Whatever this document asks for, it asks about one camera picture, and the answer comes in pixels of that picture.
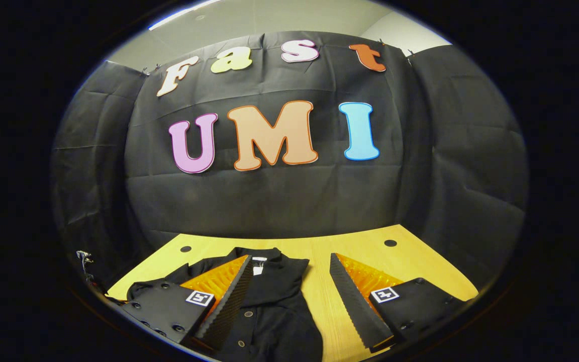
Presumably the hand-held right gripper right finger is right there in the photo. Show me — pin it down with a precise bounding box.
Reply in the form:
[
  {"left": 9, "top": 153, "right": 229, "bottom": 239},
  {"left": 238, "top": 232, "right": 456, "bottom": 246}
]
[{"left": 330, "top": 252, "right": 473, "bottom": 352}]

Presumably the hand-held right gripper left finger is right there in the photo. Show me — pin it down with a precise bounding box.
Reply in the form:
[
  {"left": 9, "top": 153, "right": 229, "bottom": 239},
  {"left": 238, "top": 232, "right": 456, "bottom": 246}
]
[{"left": 119, "top": 254, "right": 255, "bottom": 352}]

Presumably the black buttoned jacket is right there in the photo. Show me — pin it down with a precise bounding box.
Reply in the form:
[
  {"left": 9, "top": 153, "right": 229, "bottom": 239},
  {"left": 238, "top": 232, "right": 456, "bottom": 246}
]
[{"left": 126, "top": 246, "right": 324, "bottom": 362}]

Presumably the black backdrop cloth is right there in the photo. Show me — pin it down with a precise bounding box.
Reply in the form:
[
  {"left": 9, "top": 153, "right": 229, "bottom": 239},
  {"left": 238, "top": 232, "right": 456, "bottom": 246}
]
[{"left": 51, "top": 31, "right": 529, "bottom": 290}]

